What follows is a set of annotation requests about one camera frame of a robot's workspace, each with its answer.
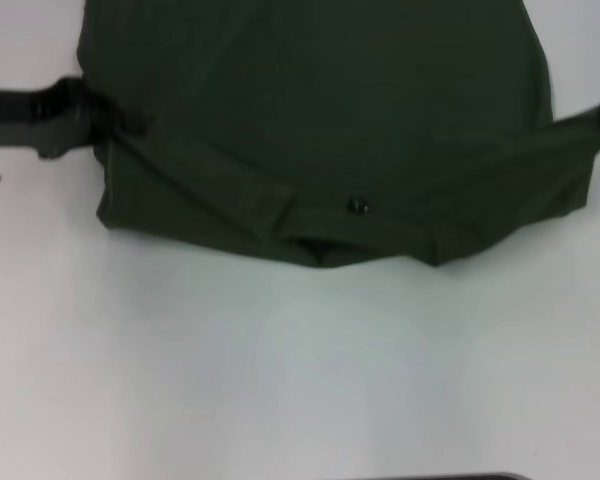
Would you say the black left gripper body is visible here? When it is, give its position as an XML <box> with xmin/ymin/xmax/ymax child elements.
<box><xmin>0</xmin><ymin>75</ymin><xmax>112</xmax><ymax>151</ymax></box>

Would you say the dark green FREE! t-shirt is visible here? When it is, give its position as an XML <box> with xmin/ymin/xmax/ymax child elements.
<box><xmin>74</xmin><ymin>0</ymin><xmax>600</xmax><ymax>270</ymax></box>

